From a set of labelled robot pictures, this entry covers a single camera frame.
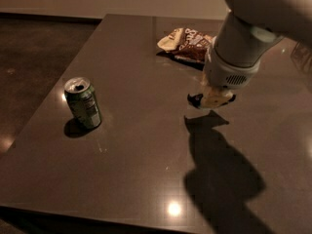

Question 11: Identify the black rxbar chocolate wrapper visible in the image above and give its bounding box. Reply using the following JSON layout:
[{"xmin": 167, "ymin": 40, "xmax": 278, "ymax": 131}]
[{"xmin": 187, "ymin": 94, "xmax": 236, "ymax": 109}]

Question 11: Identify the brown chip bag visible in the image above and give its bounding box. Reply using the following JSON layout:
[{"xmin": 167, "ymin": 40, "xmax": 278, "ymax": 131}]
[{"xmin": 157, "ymin": 28, "xmax": 213, "ymax": 64}]

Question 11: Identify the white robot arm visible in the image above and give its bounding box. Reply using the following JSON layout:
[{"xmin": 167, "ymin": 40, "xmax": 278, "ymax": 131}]
[{"xmin": 200, "ymin": 0, "xmax": 312, "ymax": 108}]

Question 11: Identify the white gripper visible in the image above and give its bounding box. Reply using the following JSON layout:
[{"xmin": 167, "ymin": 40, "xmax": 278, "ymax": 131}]
[{"xmin": 200, "ymin": 37, "xmax": 260, "ymax": 109}]

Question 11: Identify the green soda can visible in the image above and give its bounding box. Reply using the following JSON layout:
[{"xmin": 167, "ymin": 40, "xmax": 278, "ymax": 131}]
[{"xmin": 64, "ymin": 77, "xmax": 101, "ymax": 130}]

